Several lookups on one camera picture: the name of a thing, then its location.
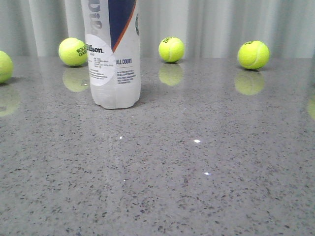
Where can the white blue tennis ball can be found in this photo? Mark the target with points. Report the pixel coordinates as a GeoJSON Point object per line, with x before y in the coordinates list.
{"type": "Point", "coordinates": [112, 39]}

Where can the centre yellow tennis ball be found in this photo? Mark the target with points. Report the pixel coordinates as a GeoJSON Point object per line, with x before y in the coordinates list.
{"type": "Point", "coordinates": [171, 49]}

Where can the Roland Garros yellow tennis ball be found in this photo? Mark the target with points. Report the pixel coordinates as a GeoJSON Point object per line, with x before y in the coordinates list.
{"type": "Point", "coordinates": [73, 52]}

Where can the right yellow tennis ball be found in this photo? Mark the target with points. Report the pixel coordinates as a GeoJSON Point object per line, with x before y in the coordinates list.
{"type": "Point", "coordinates": [253, 55]}

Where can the far left yellow tennis ball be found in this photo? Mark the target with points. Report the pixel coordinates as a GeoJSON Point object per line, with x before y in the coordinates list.
{"type": "Point", "coordinates": [6, 67]}

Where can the grey pleated curtain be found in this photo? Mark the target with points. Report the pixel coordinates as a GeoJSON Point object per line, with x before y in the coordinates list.
{"type": "Point", "coordinates": [208, 28]}

